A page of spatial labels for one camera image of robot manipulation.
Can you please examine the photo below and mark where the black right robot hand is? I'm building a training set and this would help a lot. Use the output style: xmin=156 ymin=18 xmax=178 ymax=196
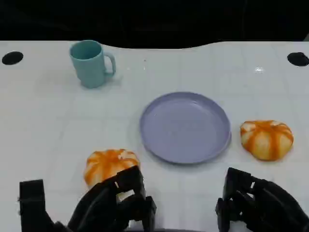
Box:
xmin=215 ymin=167 xmax=308 ymax=232

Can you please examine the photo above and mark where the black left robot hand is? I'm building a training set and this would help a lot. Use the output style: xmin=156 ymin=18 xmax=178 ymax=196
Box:
xmin=19 ymin=165 xmax=158 ymax=232

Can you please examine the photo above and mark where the orange white toy bread roll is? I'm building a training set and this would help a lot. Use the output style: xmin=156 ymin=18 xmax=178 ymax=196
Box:
xmin=84 ymin=148 xmax=140 ymax=191
xmin=239 ymin=119 xmax=295 ymax=162

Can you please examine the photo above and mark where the lilac plate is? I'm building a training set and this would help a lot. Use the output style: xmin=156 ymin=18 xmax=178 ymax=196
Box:
xmin=140 ymin=91 xmax=232 ymax=166

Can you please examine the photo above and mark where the pale green mug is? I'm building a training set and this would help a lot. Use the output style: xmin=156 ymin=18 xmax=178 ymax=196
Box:
xmin=69 ymin=40 xmax=116 ymax=89

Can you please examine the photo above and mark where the black round table grommet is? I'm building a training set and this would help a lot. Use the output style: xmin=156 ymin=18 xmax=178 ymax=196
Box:
xmin=1 ymin=51 xmax=24 ymax=65
xmin=287 ymin=52 xmax=309 ymax=67

